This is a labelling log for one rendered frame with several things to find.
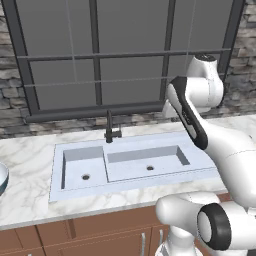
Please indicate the dark grey framed window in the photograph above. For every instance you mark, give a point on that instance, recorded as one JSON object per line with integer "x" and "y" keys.
{"x": 96, "y": 50}

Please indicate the long brown drawer front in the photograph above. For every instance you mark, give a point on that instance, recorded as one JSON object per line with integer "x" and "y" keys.
{"x": 110, "y": 221}

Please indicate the wide brown cabinet door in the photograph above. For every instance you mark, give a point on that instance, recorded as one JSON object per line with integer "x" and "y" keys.
{"x": 100, "y": 245}

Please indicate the white and teal bowl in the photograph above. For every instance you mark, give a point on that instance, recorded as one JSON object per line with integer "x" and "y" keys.
{"x": 2, "y": 176}

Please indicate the short brown drawer front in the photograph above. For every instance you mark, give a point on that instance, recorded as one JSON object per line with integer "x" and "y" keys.
{"x": 15, "y": 238}

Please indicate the narrow brown cabinet door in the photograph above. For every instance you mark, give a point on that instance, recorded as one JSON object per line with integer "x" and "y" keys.
{"x": 163, "y": 238}

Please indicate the black tap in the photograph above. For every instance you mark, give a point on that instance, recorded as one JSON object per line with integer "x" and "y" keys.
{"x": 109, "y": 128}

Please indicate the pale blue double sink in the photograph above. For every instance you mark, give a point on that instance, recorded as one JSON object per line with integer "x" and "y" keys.
{"x": 133, "y": 166}

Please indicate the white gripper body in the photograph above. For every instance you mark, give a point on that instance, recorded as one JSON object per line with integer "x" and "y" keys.
{"x": 169, "y": 110}

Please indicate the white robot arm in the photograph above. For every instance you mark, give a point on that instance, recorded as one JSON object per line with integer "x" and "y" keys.
{"x": 233, "y": 160}

